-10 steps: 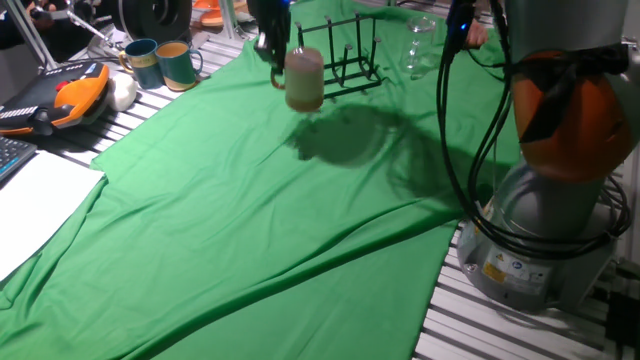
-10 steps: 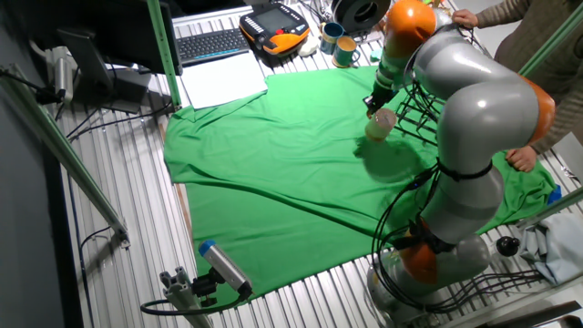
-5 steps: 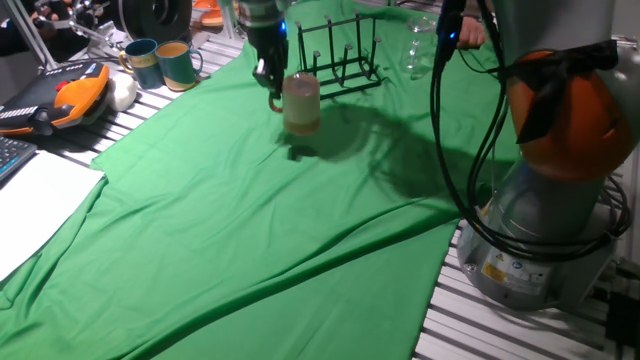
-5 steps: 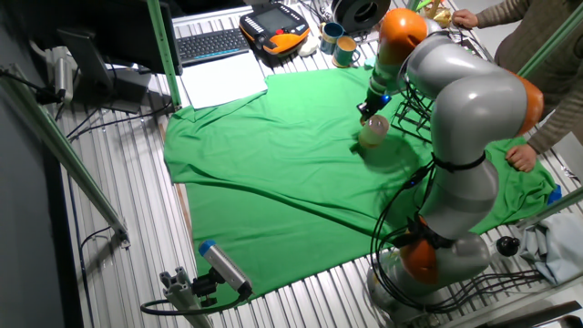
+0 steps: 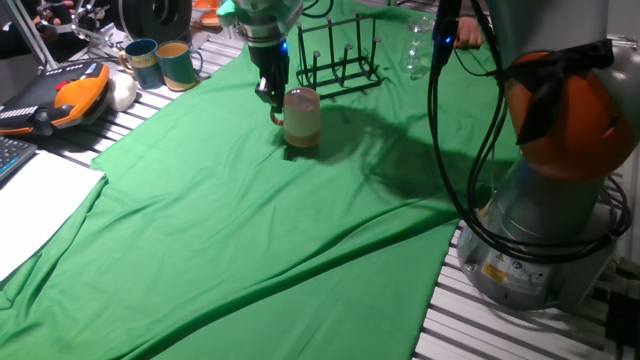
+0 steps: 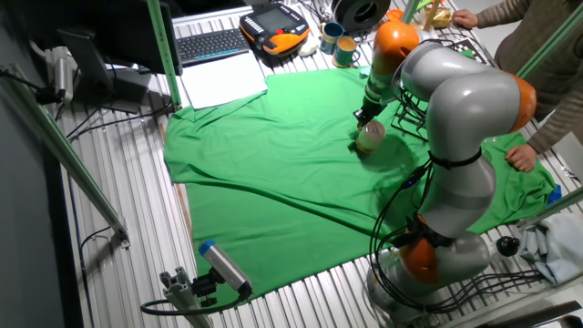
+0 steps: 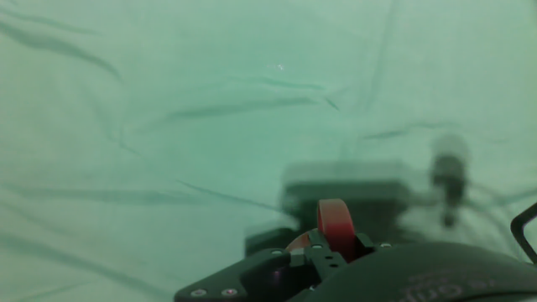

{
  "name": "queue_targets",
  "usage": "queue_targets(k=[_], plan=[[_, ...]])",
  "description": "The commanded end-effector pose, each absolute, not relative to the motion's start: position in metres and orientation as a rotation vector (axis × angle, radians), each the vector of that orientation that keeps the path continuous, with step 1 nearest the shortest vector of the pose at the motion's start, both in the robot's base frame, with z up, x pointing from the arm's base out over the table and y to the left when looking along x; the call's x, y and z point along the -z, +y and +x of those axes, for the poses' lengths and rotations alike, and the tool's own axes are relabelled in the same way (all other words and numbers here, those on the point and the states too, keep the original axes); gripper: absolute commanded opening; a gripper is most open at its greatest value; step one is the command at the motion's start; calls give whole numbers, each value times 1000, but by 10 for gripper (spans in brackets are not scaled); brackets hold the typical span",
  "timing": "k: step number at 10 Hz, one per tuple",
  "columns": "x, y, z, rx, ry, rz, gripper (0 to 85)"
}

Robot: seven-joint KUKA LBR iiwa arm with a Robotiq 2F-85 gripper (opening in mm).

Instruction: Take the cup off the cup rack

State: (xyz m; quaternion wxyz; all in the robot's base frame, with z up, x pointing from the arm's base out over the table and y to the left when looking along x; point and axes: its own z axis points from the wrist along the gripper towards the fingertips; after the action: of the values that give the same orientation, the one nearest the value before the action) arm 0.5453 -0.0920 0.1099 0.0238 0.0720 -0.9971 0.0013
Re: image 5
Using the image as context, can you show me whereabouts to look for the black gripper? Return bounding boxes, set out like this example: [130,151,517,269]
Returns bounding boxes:
[247,41,292,116]

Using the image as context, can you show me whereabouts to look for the white cup with orange handle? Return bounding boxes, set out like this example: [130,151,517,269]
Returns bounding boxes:
[269,86,323,149]

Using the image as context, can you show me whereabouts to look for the person's left forearm brown sleeve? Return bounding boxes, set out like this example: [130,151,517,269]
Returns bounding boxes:
[457,0,494,21]

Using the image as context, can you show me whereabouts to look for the person's left hand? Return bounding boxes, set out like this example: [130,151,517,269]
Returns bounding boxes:
[453,15,486,51]

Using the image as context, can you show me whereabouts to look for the bare bystander hand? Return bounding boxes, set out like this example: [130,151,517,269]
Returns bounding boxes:
[32,0,77,32]

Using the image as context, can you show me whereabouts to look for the teal mug tan band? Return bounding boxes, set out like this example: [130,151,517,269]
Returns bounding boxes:
[155,40,205,93]

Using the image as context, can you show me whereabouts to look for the orange plastic object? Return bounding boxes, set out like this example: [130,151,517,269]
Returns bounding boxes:
[192,0,224,29]

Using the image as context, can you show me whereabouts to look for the green cloth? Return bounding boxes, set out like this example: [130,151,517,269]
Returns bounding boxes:
[0,0,524,360]

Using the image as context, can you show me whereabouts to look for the dark blue mug yellow band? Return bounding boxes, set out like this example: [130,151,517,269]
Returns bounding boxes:
[118,38,164,91]

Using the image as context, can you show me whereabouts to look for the black round spool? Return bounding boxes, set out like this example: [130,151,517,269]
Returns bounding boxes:
[118,0,194,44]

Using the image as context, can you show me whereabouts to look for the white rounded lump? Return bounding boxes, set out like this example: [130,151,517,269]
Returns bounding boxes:
[105,71,139,113]

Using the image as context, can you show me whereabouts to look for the clear wine glass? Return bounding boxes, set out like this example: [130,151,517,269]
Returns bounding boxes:
[399,14,434,81]

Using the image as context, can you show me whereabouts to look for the orange black teach pendant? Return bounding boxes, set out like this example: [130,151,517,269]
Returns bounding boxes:
[0,60,111,138]

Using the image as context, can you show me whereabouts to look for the white paper sheet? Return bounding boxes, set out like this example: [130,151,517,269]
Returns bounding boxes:
[0,149,107,284]

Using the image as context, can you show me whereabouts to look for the black keyboard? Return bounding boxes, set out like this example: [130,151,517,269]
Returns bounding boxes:
[0,135,39,184]

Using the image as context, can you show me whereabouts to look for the black wire cup rack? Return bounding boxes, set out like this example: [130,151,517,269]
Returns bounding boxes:
[295,10,384,101]

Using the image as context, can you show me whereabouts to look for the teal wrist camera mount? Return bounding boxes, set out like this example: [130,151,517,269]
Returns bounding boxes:
[216,0,252,30]

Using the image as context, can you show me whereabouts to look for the black cable adapter blue light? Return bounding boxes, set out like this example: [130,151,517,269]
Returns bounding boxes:
[429,0,462,77]

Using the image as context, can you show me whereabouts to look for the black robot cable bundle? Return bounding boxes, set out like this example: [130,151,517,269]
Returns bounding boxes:
[424,0,634,265]

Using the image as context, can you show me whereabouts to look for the black strap on arm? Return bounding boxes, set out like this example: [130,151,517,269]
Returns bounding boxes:
[503,38,622,148]

